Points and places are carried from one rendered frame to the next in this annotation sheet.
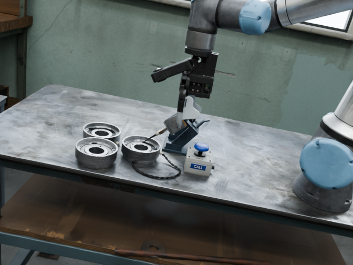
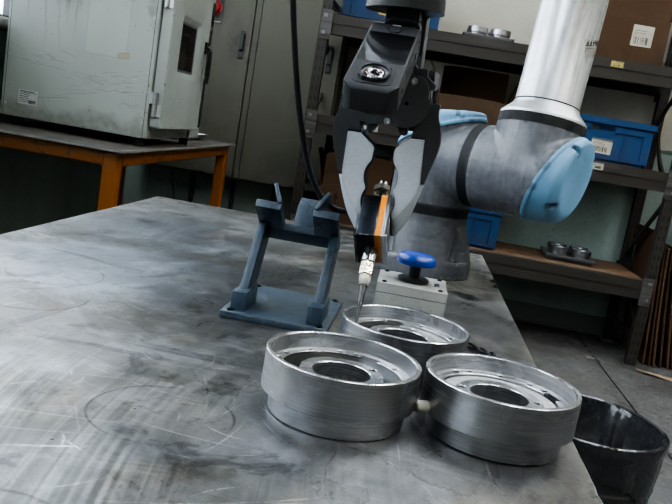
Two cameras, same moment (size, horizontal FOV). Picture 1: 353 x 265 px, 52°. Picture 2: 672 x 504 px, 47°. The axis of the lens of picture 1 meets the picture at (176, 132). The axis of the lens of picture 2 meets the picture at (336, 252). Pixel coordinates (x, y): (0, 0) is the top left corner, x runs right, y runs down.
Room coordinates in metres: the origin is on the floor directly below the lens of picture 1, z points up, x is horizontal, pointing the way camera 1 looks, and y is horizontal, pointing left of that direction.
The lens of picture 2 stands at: (0.90, 0.70, 0.99)
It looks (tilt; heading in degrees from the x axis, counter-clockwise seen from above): 10 degrees down; 274
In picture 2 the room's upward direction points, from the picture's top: 10 degrees clockwise
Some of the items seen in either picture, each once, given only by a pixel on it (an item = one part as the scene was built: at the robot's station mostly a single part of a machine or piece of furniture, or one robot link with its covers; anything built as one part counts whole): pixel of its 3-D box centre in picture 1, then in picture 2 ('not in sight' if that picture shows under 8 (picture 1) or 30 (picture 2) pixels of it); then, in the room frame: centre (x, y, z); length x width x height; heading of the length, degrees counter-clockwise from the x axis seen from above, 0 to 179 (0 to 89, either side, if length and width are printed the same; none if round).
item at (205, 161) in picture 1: (200, 161); (409, 299); (0.87, -0.08, 0.82); 0.08 x 0.07 x 0.05; 90
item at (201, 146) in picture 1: (200, 152); (413, 276); (0.87, -0.07, 0.85); 0.04 x 0.04 x 0.05
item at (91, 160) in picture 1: (96, 153); (496, 407); (0.81, 0.19, 0.82); 0.10 x 0.10 x 0.04
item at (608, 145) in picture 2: not in sight; (593, 138); (-0.03, -3.53, 1.11); 0.52 x 0.38 x 0.22; 0
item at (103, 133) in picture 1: (101, 135); (339, 383); (0.92, 0.21, 0.82); 0.10 x 0.10 x 0.04
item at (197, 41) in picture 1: (200, 41); not in sight; (0.93, -0.01, 1.13); 0.08 x 0.08 x 0.05
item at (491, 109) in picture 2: not in sight; (471, 102); (0.64, -3.52, 1.19); 0.52 x 0.42 x 0.38; 0
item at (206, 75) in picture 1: (197, 73); (399, 66); (0.92, -0.02, 1.05); 0.09 x 0.08 x 0.12; 84
